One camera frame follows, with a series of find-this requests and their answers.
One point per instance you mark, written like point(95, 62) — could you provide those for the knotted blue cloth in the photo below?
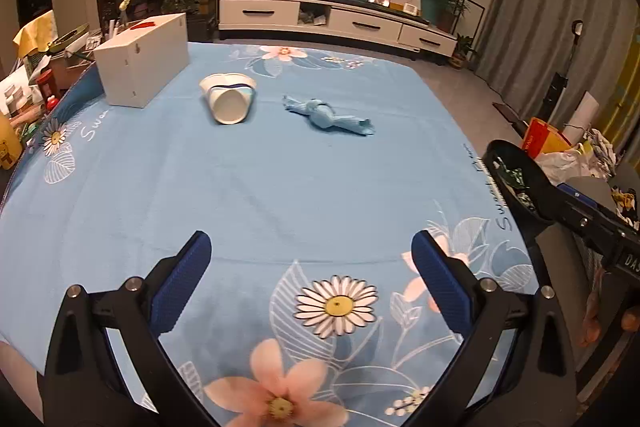
point(322, 114)

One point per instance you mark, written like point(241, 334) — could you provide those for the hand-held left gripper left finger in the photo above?
point(180, 287)

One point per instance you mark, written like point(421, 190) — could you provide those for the person's right hand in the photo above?
point(592, 312)

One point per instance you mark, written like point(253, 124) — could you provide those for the white TV cabinet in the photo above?
point(360, 24)

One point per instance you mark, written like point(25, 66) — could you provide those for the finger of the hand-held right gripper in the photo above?
point(539, 184)

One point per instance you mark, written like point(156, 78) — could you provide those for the green wrapper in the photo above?
point(512, 177)

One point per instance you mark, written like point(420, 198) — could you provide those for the tall potted plant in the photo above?
point(452, 9)

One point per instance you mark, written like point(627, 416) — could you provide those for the white paper roll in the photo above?
point(586, 109)

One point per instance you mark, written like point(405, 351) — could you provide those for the small potted plant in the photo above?
point(462, 52)

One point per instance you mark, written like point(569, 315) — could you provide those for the white square box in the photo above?
point(145, 62)

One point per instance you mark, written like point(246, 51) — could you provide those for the yellow canister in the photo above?
point(7, 147)

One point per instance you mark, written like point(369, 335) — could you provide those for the white paper cup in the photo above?
point(230, 107)

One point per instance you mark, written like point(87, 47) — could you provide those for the blue floral tablecloth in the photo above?
point(275, 197)

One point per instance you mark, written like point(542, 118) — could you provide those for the upright vacuum cleaner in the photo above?
point(557, 92)

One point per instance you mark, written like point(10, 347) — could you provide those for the yellow cloth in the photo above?
point(35, 32)

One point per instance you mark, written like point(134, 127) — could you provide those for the black white patterned bag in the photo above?
point(605, 152)

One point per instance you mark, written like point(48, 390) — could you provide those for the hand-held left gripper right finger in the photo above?
point(442, 287)

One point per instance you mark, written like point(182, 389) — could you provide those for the red stool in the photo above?
point(47, 84)

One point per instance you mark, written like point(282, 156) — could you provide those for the white desk calendar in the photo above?
point(404, 2)

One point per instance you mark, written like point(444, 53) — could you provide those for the white plastic bag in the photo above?
point(562, 164)

